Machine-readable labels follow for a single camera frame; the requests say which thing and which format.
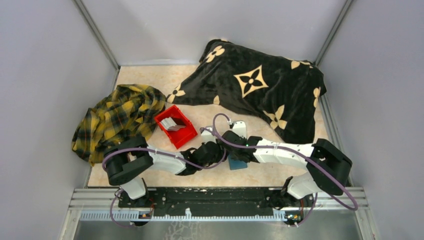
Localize blue card holder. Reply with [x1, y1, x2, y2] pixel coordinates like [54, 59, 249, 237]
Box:
[228, 155, 248, 171]

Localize red plastic bin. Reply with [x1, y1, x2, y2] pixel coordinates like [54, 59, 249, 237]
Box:
[154, 105, 198, 149]

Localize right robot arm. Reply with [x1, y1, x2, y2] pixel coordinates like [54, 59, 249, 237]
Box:
[216, 130, 353, 208]

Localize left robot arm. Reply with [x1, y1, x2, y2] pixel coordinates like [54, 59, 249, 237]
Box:
[102, 136, 228, 208]

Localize cards in red bin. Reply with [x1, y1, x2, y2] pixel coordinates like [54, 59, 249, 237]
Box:
[160, 117, 187, 132]

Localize black floral blanket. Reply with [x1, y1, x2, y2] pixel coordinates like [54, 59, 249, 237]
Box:
[166, 39, 327, 144]

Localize yellow plaid shirt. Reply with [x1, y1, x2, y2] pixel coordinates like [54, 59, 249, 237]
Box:
[71, 84, 166, 165]

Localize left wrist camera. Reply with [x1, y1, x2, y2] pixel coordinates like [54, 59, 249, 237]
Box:
[200, 126, 216, 144]

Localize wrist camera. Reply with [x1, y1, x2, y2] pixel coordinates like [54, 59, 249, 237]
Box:
[230, 120, 247, 139]
[200, 126, 216, 144]

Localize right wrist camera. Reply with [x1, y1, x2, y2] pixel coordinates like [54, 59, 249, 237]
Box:
[230, 120, 247, 139]

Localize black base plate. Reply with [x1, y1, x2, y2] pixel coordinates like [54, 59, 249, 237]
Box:
[117, 187, 316, 218]

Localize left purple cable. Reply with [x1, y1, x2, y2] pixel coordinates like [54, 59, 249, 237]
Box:
[101, 127, 228, 229]

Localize purple cable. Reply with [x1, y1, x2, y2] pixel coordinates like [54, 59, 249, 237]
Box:
[211, 113, 359, 228]
[101, 127, 228, 229]

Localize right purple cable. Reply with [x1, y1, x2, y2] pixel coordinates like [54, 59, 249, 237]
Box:
[211, 113, 359, 228]

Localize aluminium front rail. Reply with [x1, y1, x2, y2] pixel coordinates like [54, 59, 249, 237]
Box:
[69, 187, 369, 224]

